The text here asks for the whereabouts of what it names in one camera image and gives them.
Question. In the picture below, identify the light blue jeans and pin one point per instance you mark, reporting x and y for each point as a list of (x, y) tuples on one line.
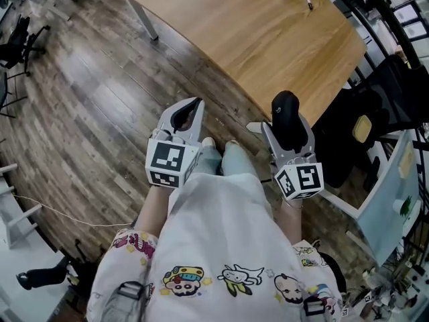
[(234, 163)]

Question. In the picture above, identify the grey table leg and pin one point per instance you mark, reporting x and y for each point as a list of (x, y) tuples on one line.
[(145, 20)]

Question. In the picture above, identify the white shelf unit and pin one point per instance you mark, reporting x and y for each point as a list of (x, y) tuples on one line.
[(15, 210)]

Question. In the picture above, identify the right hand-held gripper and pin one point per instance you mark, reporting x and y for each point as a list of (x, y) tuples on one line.
[(301, 179)]

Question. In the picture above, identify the black metal railing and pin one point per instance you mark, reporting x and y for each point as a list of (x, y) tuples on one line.
[(385, 15)]

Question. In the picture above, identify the person's shoe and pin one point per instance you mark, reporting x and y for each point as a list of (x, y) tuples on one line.
[(208, 143), (232, 143)]

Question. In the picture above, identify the person's left shoe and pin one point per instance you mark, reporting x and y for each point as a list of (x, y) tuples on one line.
[(208, 143)]

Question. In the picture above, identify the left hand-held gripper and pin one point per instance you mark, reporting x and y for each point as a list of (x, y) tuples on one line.
[(167, 158)]

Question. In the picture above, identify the black item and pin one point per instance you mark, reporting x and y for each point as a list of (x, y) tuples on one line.
[(288, 119)]

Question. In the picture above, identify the yellow pad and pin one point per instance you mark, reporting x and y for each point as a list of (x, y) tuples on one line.
[(362, 129)]

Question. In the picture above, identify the person's left forearm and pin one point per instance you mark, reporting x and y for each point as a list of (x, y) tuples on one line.
[(151, 210)]

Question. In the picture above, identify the person's right forearm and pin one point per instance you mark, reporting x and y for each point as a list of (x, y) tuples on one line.
[(289, 220)]

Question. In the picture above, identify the wooden table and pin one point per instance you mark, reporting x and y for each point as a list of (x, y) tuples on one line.
[(254, 39)]

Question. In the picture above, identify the black mesh office chair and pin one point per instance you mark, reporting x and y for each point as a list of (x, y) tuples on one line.
[(20, 42)]

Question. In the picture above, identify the white cup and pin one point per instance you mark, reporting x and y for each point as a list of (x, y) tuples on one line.
[(399, 206)]

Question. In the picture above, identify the pale blue desk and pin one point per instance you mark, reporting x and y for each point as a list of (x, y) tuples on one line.
[(385, 196)]

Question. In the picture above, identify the white cartoon print shirt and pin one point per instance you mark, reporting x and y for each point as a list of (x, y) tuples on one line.
[(221, 233)]

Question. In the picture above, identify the person's right shoe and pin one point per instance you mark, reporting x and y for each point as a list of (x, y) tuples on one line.
[(232, 143)]

